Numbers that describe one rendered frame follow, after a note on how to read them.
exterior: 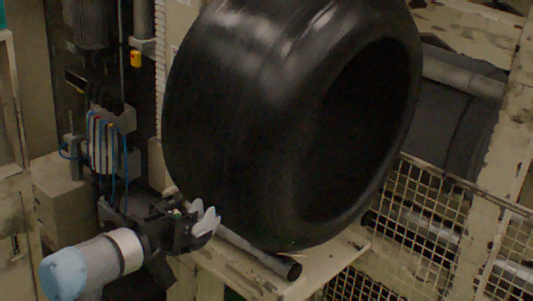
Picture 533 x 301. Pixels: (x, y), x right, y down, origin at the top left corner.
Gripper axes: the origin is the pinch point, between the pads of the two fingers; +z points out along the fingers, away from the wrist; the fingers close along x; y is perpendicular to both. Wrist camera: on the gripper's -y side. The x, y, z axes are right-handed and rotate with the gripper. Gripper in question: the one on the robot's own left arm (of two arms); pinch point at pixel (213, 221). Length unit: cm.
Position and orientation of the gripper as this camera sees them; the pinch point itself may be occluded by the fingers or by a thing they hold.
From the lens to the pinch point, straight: 115.6
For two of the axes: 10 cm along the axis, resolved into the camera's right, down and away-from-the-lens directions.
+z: 6.4, -2.1, 7.4
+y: 1.7, -9.0, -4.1
